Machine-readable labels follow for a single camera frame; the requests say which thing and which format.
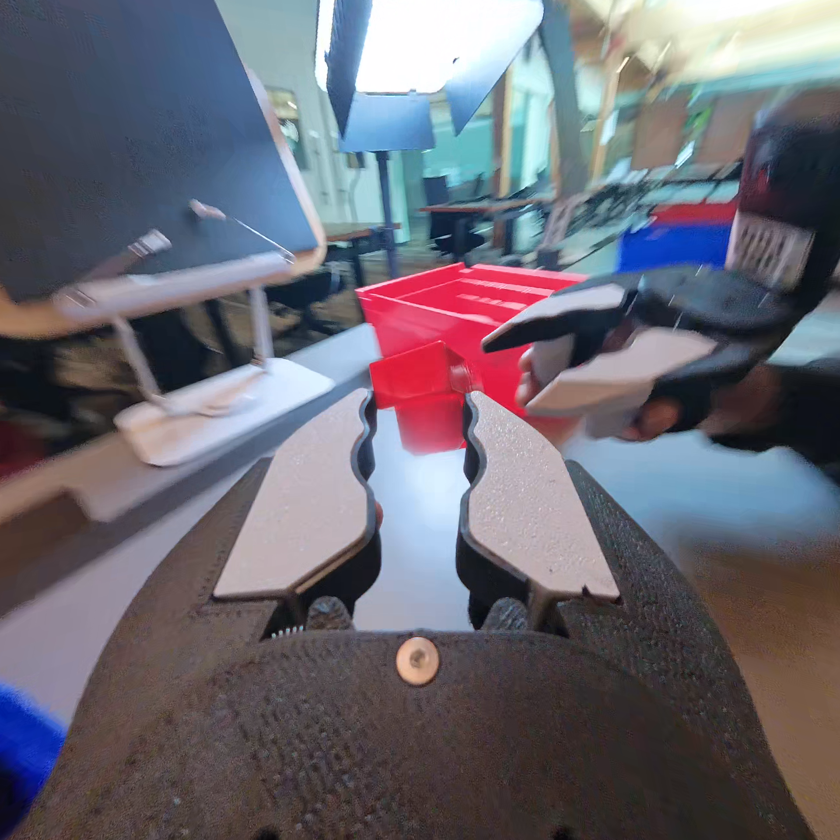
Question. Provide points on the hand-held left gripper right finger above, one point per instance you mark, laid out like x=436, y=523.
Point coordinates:
x=531, y=512

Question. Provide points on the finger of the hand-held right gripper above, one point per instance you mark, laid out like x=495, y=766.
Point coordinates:
x=630, y=367
x=558, y=315

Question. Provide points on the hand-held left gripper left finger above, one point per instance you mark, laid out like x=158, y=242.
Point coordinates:
x=302, y=512

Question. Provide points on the red plastic bin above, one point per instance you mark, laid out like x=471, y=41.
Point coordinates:
x=426, y=308

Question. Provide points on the red toy block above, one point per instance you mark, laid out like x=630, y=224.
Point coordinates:
x=420, y=394

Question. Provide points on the blue bin with white label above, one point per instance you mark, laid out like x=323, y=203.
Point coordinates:
x=676, y=246

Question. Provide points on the red storage tote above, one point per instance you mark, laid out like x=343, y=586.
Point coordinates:
x=695, y=213

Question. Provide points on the wooden office desk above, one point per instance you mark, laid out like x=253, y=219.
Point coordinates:
x=485, y=207

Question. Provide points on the black office chair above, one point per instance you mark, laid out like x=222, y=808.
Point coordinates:
x=453, y=223

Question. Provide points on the black light stand pole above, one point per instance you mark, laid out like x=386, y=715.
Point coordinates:
x=387, y=210

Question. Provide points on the studio light panel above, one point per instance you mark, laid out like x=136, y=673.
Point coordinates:
x=407, y=39

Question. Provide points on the blue plastic bin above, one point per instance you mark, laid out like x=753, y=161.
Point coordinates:
x=26, y=741

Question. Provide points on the black board with pale rim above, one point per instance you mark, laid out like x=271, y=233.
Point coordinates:
x=131, y=131

